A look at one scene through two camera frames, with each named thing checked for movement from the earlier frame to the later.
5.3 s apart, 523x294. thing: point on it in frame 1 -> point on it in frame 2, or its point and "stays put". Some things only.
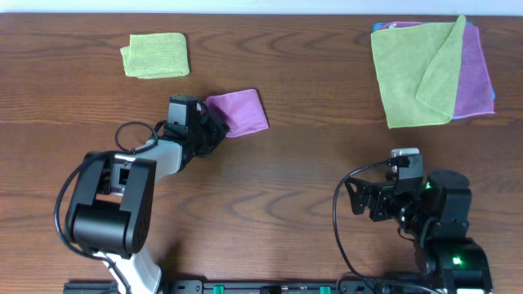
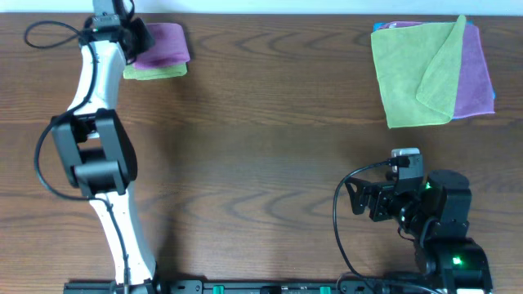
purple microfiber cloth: x=242 y=110 -> x=170 y=46
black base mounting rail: x=277 y=287 stays put
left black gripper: x=211 y=131 -> x=133 y=39
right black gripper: x=377 y=201 stays put
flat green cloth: x=420 y=71 stays put
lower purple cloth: x=475 y=95 stays put
